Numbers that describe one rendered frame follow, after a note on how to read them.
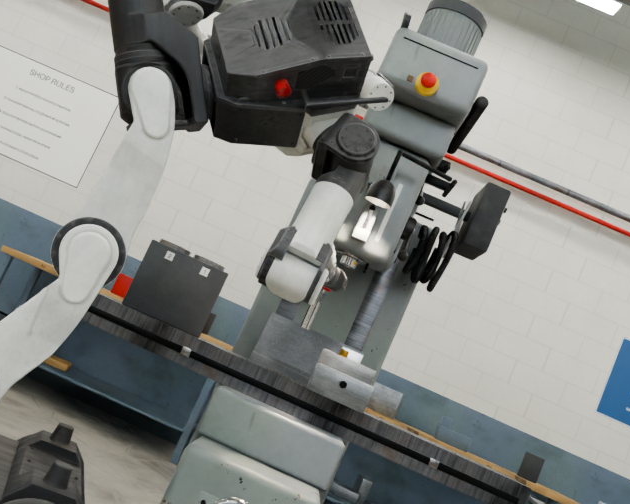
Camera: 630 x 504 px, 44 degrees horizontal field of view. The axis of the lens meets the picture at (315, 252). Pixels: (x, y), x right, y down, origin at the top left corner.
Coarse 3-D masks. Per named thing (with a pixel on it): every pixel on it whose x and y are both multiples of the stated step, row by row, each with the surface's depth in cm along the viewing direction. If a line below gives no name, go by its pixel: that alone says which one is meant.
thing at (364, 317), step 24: (360, 264) 254; (264, 288) 253; (360, 288) 253; (384, 288) 253; (408, 288) 254; (264, 312) 252; (288, 312) 252; (336, 312) 252; (360, 312) 252; (384, 312) 252; (240, 336) 251; (336, 336) 251; (360, 336) 251; (384, 336) 251; (216, 384) 250
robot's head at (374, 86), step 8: (368, 72) 182; (368, 80) 177; (376, 80) 176; (384, 80) 178; (368, 88) 176; (376, 88) 175; (384, 88) 176; (360, 96) 180; (368, 96) 176; (376, 96) 176; (384, 96) 177; (392, 96) 177; (368, 104) 177; (376, 104) 177; (384, 104) 178
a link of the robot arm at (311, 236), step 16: (320, 192) 157; (336, 192) 157; (304, 208) 156; (320, 208) 155; (336, 208) 156; (304, 224) 153; (320, 224) 153; (336, 224) 155; (288, 240) 152; (304, 240) 151; (320, 240) 152; (304, 256) 152; (320, 256) 151; (256, 272) 153; (320, 272) 151; (320, 288) 152
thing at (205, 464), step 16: (192, 448) 169; (208, 448) 172; (224, 448) 182; (192, 464) 168; (208, 464) 168; (224, 464) 169; (240, 464) 170; (256, 464) 180; (176, 480) 168; (192, 480) 168; (208, 480) 168; (224, 480) 168; (240, 480) 168; (256, 480) 168; (272, 480) 169; (288, 480) 178; (176, 496) 167; (192, 496) 167; (208, 496) 167; (224, 496) 168; (240, 496) 168; (256, 496) 168; (272, 496) 168; (288, 496) 168; (304, 496) 168
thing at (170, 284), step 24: (144, 264) 206; (168, 264) 206; (192, 264) 207; (216, 264) 210; (144, 288) 205; (168, 288) 206; (192, 288) 207; (216, 288) 208; (144, 312) 205; (168, 312) 206; (192, 312) 206
